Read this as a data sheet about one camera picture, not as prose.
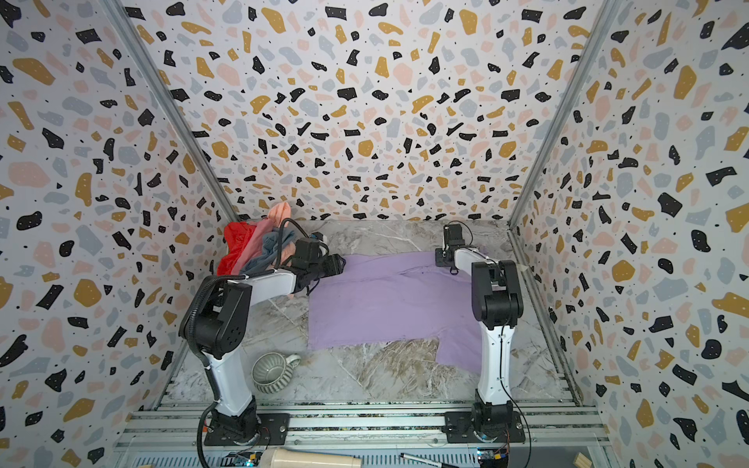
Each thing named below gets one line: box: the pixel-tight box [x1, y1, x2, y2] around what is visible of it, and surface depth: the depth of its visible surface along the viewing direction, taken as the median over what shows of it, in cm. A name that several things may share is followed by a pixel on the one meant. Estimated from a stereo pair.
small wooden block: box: [572, 451, 593, 468], surface depth 71 cm
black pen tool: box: [399, 452, 462, 468], surface depth 71 cm
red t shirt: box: [216, 221, 257, 276], surface depth 95 cm
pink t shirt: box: [231, 218, 275, 275], surface depth 94 cm
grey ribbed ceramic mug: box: [251, 351, 302, 394], surface depth 80 cm
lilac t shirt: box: [308, 251, 482, 377], surface depth 97 cm
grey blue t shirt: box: [239, 228, 295, 275], surface depth 94 cm
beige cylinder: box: [261, 448, 363, 468], surface depth 69 cm
